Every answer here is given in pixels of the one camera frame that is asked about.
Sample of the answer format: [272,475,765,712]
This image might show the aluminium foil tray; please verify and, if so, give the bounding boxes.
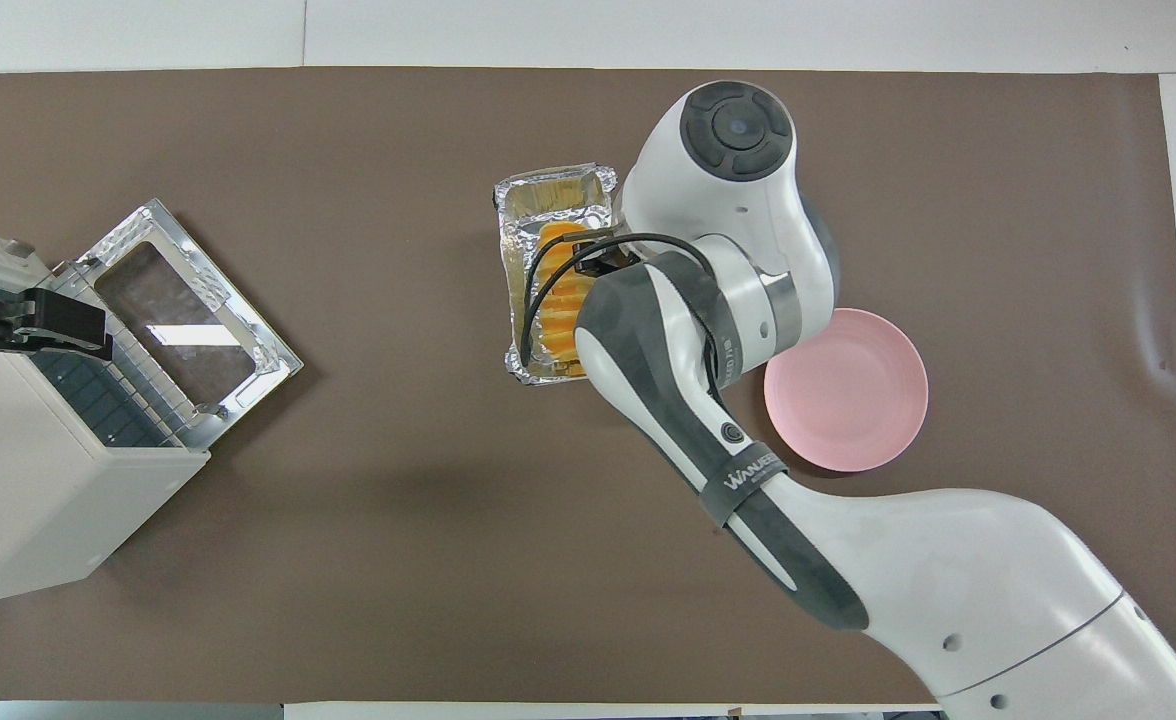
[493,163,620,387]

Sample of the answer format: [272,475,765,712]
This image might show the glass oven door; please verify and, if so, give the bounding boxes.
[76,198,304,448]

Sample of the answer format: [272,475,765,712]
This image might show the pink round plate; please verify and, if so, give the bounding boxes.
[763,308,929,473]

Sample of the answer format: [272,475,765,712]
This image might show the white toaster oven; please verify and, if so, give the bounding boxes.
[0,222,211,611]

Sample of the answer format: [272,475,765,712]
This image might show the brown paper table mat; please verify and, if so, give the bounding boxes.
[0,67,1176,705]

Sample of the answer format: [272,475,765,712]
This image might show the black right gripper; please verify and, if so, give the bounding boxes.
[576,248,644,283]

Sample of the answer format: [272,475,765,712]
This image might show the sliced yellow bread loaf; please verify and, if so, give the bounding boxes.
[532,221,601,367]

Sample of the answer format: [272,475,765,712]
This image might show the oven wire rack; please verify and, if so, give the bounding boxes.
[33,330,199,453]

